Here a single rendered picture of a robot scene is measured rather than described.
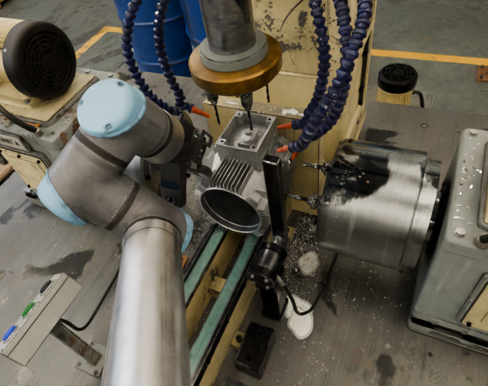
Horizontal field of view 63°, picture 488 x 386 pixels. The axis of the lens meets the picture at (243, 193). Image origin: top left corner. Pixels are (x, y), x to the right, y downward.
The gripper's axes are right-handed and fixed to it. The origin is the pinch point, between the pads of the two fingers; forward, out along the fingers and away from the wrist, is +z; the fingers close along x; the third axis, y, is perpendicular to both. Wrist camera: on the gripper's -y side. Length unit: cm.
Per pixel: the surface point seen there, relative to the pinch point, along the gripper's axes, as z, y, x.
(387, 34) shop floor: 226, 173, -1
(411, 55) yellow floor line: 213, 150, -24
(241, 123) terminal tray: 5.0, 15.1, -2.5
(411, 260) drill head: 3.1, -5.5, -45.4
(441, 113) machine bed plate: 61, 48, -47
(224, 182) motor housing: -2.5, -0.6, -5.9
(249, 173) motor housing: 0.9, 3.2, -9.6
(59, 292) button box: -15.8, -30.9, 14.9
